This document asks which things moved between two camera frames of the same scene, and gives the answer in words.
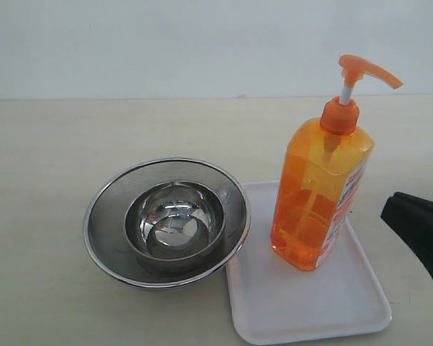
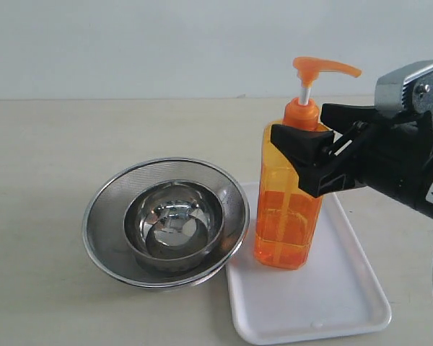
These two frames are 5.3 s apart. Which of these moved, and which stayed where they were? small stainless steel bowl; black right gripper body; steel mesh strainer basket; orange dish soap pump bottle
Moved: black right gripper body; orange dish soap pump bottle
Stayed: small stainless steel bowl; steel mesh strainer basket
